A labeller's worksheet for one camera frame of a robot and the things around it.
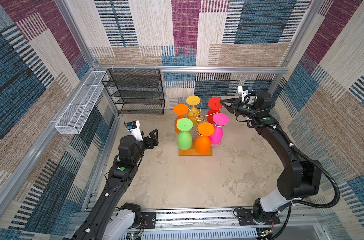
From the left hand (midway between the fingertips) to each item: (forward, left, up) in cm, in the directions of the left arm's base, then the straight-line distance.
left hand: (150, 129), depth 74 cm
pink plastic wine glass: (+1, -33, +5) cm, 33 cm away
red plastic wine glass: (+10, -31, +6) cm, 33 cm away
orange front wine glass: (-6, -25, -3) cm, 26 cm away
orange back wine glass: (+8, -15, +5) cm, 17 cm away
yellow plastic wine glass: (+14, -22, -4) cm, 26 cm away
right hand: (+10, -34, +7) cm, 36 cm away
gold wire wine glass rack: (-5, -20, -14) cm, 25 cm away
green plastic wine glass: (-4, -16, -4) cm, 17 cm away
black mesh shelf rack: (+43, +17, -11) cm, 48 cm away
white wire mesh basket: (+22, +49, -9) cm, 55 cm away
